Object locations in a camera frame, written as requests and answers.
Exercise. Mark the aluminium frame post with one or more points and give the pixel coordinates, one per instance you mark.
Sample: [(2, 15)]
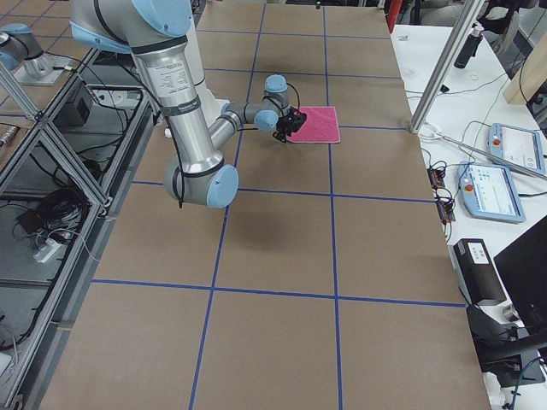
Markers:
[(448, 56)]

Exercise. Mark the white power strip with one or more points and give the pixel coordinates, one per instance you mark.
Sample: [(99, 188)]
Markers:
[(46, 251)]

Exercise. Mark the reacher grabber stick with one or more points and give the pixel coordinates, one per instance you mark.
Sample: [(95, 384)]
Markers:
[(434, 133)]

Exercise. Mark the small circuit board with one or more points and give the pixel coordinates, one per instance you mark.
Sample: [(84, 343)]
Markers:
[(443, 198)]

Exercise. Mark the black box with label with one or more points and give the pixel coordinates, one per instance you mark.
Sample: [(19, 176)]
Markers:
[(478, 273)]

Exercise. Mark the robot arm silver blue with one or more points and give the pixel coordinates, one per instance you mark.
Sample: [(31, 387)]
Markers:
[(155, 34)]

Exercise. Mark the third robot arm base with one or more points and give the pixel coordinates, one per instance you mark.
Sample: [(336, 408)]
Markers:
[(22, 54)]

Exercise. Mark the black monitor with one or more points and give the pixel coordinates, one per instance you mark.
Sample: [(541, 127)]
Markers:
[(522, 269)]

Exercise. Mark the far teach pendant tablet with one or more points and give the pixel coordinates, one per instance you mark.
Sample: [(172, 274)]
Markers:
[(517, 145)]

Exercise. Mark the pink towel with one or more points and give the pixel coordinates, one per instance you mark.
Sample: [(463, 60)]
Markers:
[(320, 127)]

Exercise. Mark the near teach pendant tablet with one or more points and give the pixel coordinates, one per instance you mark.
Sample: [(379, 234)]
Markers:
[(489, 192)]

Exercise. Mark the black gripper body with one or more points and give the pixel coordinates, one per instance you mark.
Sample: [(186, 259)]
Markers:
[(285, 126)]

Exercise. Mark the aluminium frame cage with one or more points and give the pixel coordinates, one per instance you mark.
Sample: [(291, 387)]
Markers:
[(64, 175)]

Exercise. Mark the teach pendant tablet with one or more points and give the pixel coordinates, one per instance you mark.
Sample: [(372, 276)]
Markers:
[(517, 145), (489, 192)]

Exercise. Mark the black water bottle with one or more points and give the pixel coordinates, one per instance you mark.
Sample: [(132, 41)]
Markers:
[(470, 47)]

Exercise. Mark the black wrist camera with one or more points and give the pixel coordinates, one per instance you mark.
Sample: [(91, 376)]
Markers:
[(295, 120)]

